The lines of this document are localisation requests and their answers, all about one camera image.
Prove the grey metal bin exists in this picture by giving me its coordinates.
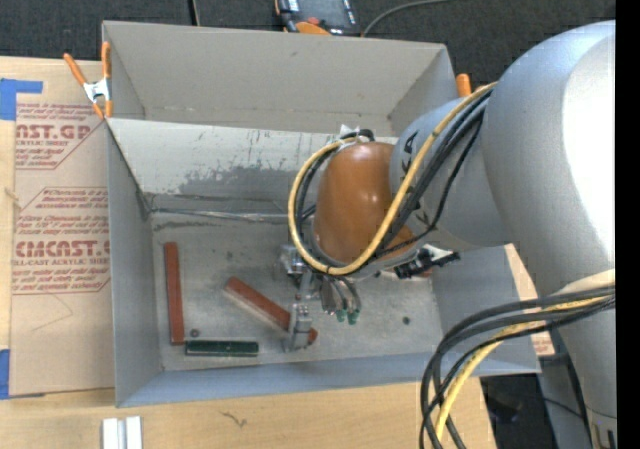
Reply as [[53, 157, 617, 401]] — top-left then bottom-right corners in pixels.
[[101, 20, 543, 409]]

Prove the red-brown flat block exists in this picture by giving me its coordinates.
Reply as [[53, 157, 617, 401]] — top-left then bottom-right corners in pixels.
[[163, 241, 187, 347], [222, 276, 320, 346]]

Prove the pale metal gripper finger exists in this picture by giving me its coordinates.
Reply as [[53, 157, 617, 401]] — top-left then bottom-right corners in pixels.
[[282, 331, 310, 354], [290, 302, 315, 335]]

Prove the brown cardboard board red print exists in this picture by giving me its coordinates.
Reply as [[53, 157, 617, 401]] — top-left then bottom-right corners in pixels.
[[0, 55, 117, 401]]

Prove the dark green flat block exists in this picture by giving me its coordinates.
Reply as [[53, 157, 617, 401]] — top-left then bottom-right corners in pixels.
[[184, 339, 261, 358]]

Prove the black cylinder on white bracket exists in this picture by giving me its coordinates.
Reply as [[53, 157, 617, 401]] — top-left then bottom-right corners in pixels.
[[393, 245, 461, 281]]

